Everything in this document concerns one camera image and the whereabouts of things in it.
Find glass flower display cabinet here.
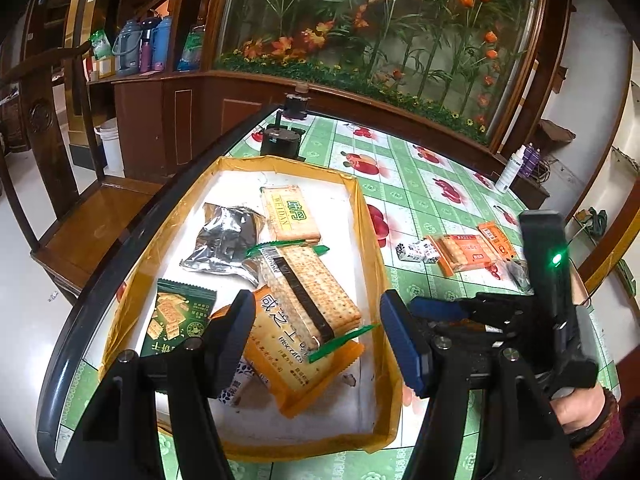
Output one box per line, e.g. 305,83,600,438
202,0,573,161

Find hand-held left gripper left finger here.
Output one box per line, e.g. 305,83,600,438
60,289,257,480

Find black desktop device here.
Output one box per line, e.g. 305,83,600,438
259,110,306,161

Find yellow tray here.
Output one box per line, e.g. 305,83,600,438
102,155,403,463

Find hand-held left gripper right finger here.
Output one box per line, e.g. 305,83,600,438
379,290,576,480

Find green white bag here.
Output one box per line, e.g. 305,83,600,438
90,29,112,60

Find dark green cracker packet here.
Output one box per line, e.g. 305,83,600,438
140,278,217,358

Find purple flask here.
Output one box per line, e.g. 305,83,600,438
139,19,156,73

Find yellow cracker packet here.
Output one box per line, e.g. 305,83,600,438
260,185,322,246

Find large orange biscuit packet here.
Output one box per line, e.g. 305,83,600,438
210,285,365,417

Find small orange snack packet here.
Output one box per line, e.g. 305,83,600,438
477,222,517,261

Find dark shoes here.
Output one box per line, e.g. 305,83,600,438
582,207,608,236

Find person's right hand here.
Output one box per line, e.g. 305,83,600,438
550,382,613,436

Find small silver packet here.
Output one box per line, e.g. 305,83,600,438
507,259,533,293

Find orange cracker packet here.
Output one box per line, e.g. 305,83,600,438
432,234,500,277

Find silver black snack packet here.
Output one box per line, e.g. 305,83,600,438
179,202,266,281

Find grey thermos jug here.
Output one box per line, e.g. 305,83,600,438
112,20,142,77

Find clear green-ended cracker packet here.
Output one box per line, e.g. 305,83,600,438
245,242,378,363

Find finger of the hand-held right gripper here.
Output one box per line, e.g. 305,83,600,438
410,296,476,323

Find wooden chair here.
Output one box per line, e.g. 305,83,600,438
0,42,166,301

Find white spray bottle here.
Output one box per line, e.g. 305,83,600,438
494,144,528,193

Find small blue white packet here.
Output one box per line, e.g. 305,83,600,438
217,360,271,407

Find green bottle pack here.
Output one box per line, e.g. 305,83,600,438
177,25,206,72

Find white bucket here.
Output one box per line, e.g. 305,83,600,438
94,119,125,177

